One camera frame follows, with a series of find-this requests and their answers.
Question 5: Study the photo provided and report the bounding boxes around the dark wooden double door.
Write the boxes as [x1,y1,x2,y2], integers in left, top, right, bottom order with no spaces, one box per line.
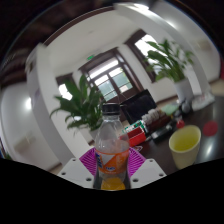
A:
[79,47,144,103]

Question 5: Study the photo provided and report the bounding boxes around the brown tray of white cups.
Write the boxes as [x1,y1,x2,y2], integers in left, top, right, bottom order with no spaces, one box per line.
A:
[140,108,173,133]

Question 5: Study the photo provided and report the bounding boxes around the flat round red coaster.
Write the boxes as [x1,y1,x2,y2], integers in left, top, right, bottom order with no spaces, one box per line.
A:
[202,120,219,137]

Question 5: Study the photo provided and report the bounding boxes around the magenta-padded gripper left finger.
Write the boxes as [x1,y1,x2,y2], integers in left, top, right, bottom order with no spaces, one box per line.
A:
[57,147,100,190]

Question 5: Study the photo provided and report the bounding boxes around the small red cap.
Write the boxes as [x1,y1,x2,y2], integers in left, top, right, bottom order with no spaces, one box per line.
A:
[175,119,186,130]

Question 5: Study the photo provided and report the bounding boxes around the green box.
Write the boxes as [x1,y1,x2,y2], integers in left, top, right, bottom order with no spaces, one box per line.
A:
[123,119,148,134]

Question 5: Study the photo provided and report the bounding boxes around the potted plant in white pot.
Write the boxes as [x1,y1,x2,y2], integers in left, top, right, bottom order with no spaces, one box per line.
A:
[144,38,196,104]
[49,74,106,141]

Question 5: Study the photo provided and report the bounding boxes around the printed paper leaflet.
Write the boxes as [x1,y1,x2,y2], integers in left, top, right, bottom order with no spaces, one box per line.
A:
[191,91,216,112]

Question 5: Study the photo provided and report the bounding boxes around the black chair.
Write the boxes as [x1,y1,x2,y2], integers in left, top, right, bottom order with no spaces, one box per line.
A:
[119,88,158,125]

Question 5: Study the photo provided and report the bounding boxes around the green cloth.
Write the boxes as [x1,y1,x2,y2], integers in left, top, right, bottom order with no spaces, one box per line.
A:
[161,103,181,117]

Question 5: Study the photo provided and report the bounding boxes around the pale yellow cup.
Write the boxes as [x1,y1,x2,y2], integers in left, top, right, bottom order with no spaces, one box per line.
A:
[168,124,202,170]

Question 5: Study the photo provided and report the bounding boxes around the clear orange-label drink bottle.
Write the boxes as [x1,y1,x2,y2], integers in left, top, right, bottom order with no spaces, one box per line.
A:
[93,102,131,192]

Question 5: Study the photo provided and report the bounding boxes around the glowing wall light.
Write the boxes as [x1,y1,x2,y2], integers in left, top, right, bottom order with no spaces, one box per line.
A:
[23,96,33,111]

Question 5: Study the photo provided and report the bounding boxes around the white wall unit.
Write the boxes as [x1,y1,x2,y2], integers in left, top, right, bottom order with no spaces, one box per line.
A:
[13,133,36,154]

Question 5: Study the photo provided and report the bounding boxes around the dark-framed window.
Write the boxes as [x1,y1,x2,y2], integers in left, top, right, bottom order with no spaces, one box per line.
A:
[124,29,161,83]
[55,73,81,101]

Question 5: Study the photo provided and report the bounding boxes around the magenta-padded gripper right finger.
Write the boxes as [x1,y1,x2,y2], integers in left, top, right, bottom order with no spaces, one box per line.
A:
[128,147,167,190]

